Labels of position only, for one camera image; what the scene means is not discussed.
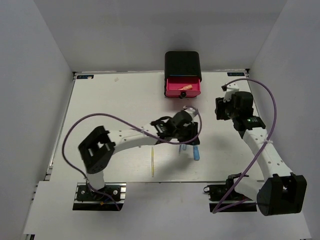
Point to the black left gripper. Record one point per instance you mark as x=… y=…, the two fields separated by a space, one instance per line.
x=193 y=129

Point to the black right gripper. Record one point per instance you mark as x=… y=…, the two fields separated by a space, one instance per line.
x=220 y=105

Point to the blue eraser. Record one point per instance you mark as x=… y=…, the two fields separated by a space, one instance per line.
x=196 y=153

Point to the pink top drawer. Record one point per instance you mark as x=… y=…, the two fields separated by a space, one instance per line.
x=172 y=84

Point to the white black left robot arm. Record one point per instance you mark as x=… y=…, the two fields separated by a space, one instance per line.
x=100 y=145

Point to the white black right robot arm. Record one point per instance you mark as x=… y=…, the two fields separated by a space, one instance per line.
x=281 y=192

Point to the blue label right corner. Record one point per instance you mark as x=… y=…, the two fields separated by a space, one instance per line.
x=235 y=74

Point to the blue label corner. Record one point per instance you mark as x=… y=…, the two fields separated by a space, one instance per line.
x=235 y=74
x=85 y=77

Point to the yellow pencil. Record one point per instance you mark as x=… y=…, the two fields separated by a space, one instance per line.
x=152 y=161

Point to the black drawer cabinet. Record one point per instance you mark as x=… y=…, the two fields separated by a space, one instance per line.
x=182 y=64

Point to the blue label left corner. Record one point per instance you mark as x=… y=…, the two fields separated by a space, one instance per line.
x=85 y=77

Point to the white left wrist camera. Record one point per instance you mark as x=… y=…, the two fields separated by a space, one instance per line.
x=192 y=111

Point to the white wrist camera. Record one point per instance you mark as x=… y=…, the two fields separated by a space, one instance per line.
x=229 y=89
x=192 y=111

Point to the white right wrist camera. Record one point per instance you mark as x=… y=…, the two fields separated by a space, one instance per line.
x=229 y=89

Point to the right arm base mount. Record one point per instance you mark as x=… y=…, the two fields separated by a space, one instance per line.
x=217 y=191

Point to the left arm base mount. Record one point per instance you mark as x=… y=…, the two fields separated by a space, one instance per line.
x=111 y=201

